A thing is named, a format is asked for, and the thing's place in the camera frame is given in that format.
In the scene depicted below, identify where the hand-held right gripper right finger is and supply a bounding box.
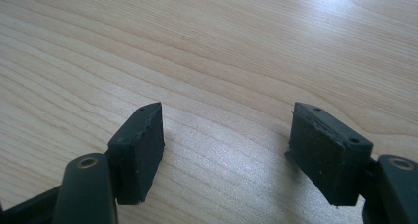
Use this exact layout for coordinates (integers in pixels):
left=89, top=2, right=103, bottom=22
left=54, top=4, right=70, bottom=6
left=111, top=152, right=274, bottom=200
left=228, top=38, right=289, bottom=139
left=284, top=101, right=374, bottom=207

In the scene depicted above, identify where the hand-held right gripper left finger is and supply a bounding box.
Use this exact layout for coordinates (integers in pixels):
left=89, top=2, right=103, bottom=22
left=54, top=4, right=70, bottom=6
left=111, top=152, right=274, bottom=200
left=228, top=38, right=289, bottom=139
left=107, top=101, right=166, bottom=206

